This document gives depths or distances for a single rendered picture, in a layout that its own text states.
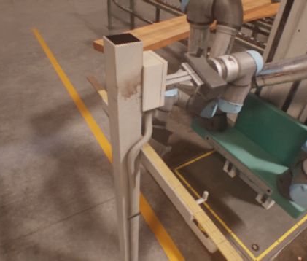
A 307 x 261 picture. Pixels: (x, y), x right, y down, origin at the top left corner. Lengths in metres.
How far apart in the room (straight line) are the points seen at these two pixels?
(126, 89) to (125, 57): 0.07
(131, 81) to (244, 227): 1.07
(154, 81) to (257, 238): 1.05
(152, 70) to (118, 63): 0.08
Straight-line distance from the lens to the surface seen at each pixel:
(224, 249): 0.53
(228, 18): 0.98
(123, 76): 0.50
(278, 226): 1.48
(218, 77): 0.64
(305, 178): 0.88
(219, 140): 1.23
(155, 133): 0.99
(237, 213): 1.43
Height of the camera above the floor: 1.47
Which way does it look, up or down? 40 degrees down
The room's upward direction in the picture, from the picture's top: 4 degrees clockwise
